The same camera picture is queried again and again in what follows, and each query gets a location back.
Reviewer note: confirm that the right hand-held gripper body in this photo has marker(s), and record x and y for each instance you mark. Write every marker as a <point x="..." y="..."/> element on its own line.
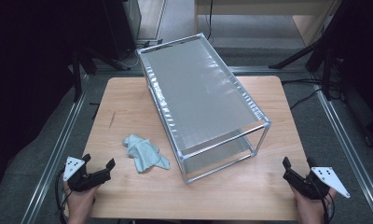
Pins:
<point x="309" y="186"/>

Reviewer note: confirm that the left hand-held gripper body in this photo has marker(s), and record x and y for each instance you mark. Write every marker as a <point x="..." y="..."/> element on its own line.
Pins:
<point x="91" y="180"/>

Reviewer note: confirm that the light blue cleaning cloth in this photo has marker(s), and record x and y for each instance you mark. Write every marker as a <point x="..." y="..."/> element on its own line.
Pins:
<point x="144" y="154"/>

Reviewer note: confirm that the person's right hand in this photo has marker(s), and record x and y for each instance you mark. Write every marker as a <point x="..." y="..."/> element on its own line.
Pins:
<point x="312" y="208"/>

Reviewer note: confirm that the person's left hand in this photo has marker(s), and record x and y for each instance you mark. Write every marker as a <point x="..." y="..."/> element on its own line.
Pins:
<point x="80" y="202"/>

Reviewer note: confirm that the black tripod stand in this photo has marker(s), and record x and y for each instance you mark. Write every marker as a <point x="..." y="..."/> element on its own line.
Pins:
<point x="77" y="77"/>
<point x="299" y="56"/>

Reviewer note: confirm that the dark curtain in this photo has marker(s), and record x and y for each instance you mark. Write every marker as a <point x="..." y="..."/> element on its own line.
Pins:
<point x="20" y="93"/>
<point x="368" y="62"/>

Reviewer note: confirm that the black computer case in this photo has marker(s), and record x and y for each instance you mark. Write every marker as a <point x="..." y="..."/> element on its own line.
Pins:
<point x="119" y="28"/>

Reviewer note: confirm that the light wooden desk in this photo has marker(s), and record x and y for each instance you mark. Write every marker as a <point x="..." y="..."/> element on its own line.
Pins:
<point x="253" y="7"/>

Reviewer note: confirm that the metal floor rail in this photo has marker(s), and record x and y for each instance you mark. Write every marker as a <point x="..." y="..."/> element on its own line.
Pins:
<point x="55" y="155"/>
<point x="268" y="70"/>
<point x="346" y="137"/>

